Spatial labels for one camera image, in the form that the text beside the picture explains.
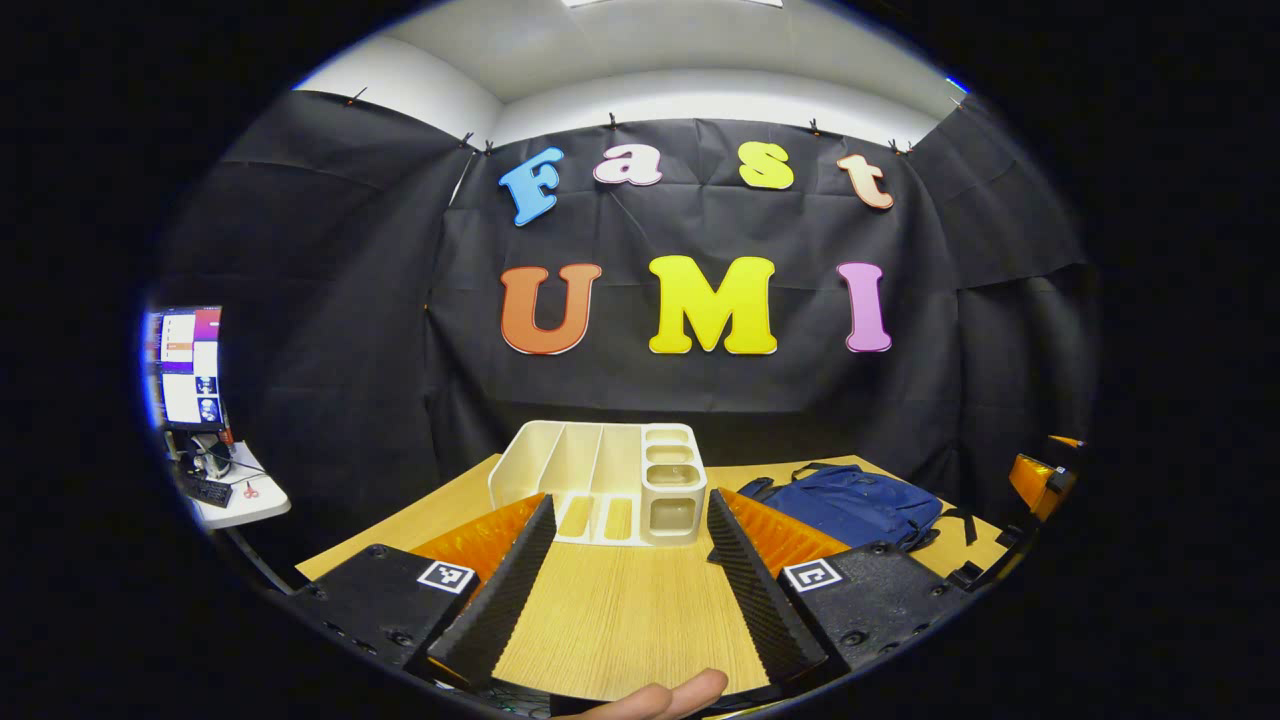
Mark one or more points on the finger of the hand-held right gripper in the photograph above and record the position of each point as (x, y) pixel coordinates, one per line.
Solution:
(1066, 442)
(1040, 485)

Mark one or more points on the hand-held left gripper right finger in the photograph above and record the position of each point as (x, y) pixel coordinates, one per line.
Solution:
(760, 600)

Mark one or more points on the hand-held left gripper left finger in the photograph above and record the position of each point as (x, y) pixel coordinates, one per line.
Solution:
(500, 600)

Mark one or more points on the blue schoolbag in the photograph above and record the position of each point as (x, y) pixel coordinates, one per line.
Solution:
(860, 505)

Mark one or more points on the white plastic bookshelf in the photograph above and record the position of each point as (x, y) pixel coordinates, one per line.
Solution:
(672, 480)

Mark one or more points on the white side table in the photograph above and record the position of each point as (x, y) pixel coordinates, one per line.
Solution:
(262, 505)

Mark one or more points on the black keyboard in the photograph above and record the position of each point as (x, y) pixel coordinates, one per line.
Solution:
(207, 492)

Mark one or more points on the computer monitor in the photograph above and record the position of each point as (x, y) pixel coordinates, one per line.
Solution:
(190, 370)

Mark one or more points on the ceiling light panel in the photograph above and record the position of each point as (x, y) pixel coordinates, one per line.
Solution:
(670, 3)

